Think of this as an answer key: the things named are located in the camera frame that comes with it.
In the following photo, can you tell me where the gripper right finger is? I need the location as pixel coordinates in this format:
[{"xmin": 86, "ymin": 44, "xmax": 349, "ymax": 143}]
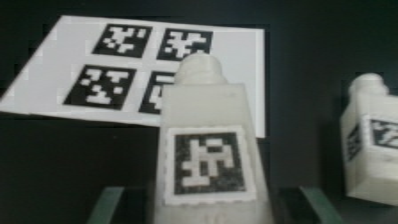
[{"xmin": 301, "ymin": 187, "xmax": 345, "ymax": 224}]

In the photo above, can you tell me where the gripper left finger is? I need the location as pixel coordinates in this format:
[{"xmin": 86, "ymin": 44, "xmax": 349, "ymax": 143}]
[{"xmin": 87, "ymin": 186, "xmax": 125, "ymax": 224}]

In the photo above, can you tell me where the white leg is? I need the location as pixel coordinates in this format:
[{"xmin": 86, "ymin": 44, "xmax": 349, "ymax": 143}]
[
  {"xmin": 153, "ymin": 53, "xmax": 274, "ymax": 224},
  {"xmin": 340, "ymin": 73, "xmax": 398, "ymax": 206}
]

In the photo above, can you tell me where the marker sheet with tags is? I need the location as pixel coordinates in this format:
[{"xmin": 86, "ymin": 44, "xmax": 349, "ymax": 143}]
[{"xmin": 0, "ymin": 16, "xmax": 265, "ymax": 137}]

